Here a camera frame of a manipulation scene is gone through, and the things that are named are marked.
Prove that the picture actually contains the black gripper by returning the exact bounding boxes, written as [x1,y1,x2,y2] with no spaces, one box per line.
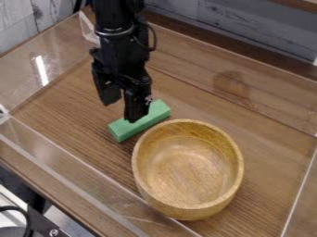
[91,26,153,123]

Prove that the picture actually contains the green rectangular block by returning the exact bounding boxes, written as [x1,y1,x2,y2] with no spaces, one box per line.
[109,100,172,143]

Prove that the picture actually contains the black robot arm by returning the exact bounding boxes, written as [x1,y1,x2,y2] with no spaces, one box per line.
[90,0,153,123]

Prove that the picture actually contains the brown wooden bowl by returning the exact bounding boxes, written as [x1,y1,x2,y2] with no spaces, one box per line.
[132,119,244,220]

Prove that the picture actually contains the clear acrylic tray walls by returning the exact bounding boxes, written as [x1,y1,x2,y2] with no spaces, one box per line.
[0,15,317,237]

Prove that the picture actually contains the clear acrylic corner bracket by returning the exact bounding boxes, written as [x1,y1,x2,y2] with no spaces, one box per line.
[78,12,100,45]

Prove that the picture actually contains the black cable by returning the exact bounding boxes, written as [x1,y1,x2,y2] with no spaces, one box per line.
[0,205,34,237]

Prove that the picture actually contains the black metal table bracket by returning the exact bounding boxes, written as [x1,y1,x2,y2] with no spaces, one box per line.
[27,207,71,237]

